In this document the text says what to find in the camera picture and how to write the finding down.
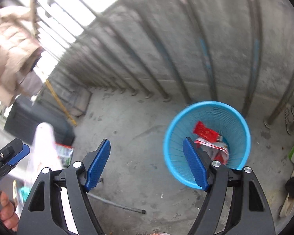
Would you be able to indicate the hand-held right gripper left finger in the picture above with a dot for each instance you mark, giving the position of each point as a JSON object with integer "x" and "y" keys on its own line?
{"x": 98, "y": 165}

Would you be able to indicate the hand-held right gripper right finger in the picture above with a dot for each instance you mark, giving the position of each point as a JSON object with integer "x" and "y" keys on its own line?
{"x": 194, "y": 166}

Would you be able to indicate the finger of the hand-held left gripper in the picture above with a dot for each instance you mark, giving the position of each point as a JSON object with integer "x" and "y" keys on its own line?
{"x": 1, "y": 171}
{"x": 17, "y": 154}

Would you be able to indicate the blue plastic wastebasket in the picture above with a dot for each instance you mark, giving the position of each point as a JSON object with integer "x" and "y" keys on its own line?
{"x": 176, "y": 156}

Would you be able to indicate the white plastic bag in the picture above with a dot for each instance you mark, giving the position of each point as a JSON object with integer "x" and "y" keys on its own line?
{"x": 43, "y": 146}

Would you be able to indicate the person's left hand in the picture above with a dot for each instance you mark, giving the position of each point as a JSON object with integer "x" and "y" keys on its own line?
{"x": 7, "y": 211}

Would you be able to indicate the white and red wrapper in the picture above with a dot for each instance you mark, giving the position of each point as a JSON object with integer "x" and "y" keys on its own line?
{"x": 218, "y": 149}

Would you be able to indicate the teal wrapper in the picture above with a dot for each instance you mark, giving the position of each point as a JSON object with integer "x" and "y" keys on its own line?
{"x": 24, "y": 193}

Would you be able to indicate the green printed packet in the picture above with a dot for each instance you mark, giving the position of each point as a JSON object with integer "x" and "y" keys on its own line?
{"x": 64, "y": 153}

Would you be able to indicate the red snack packet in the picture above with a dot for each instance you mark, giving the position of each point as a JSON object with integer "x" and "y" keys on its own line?
{"x": 204, "y": 131}

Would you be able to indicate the black storage box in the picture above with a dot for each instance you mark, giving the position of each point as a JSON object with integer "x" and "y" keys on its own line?
{"x": 31, "y": 117}

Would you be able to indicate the thin metal rod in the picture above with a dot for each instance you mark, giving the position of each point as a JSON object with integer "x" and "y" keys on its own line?
{"x": 120, "y": 204}

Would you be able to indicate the grey hanging cloth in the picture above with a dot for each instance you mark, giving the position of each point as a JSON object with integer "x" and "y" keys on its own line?
{"x": 30, "y": 83}

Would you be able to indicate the black sock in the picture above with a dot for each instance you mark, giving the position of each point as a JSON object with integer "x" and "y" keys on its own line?
{"x": 293, "y": 184}

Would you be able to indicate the beige shoe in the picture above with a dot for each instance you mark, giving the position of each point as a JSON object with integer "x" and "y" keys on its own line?
{"x": 288, "y": 205}

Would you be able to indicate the beige puffer jacket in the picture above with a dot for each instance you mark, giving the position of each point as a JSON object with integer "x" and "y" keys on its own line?
{"x": 8, "y": 49}

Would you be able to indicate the metal railing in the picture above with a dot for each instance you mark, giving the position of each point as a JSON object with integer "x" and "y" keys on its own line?
{"x": 254, "y": 53}

